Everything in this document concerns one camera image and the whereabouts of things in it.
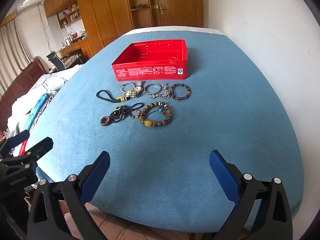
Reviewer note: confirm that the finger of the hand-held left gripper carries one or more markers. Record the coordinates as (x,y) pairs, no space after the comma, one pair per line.
(40,147)
(21,137)

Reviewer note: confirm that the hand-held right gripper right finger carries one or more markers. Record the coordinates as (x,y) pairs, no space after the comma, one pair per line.
(222,175)

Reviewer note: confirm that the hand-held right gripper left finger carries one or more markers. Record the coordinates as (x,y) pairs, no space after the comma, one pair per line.
(97,172)

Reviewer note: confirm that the silver wristwatch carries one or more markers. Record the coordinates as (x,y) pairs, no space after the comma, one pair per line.
(137,90)

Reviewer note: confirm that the wide silver bangle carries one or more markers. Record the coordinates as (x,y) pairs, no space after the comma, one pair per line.
(146,90)

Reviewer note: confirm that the red tin box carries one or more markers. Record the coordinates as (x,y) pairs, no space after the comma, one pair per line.
(150,72)

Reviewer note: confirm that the teal cloth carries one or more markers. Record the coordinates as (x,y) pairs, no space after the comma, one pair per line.
(35,112)

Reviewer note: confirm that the dark wooden headboard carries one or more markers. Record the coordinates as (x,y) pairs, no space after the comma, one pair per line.
(25,82)

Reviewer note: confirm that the white bedding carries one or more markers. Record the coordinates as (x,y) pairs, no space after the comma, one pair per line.
(52,82)

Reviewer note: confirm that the blue tablecloth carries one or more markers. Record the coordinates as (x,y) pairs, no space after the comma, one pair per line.
(162,155)

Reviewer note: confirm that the beige curtain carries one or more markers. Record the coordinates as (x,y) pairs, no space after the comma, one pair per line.
(12,55)

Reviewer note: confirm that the black office chair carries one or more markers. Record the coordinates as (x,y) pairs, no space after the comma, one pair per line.
(56,61)

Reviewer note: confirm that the thin silver bangle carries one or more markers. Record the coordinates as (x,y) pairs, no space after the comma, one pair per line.
(122,87)

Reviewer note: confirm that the wooden desk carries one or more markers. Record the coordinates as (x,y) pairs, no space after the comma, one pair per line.
(82,47)

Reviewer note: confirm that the wooden bookshelf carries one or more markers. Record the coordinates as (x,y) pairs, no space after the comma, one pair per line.
(68,15)

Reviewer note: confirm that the white air conditioner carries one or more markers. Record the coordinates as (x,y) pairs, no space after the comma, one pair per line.
(31,2)

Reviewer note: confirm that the wooden wardrobe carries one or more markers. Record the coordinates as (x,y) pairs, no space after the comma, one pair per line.
(105,12)

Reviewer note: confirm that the wooden corner shelf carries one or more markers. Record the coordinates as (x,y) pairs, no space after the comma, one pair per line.
(140,15)

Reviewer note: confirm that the wooden door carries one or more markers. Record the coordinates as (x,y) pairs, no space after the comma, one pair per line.
(177,2)

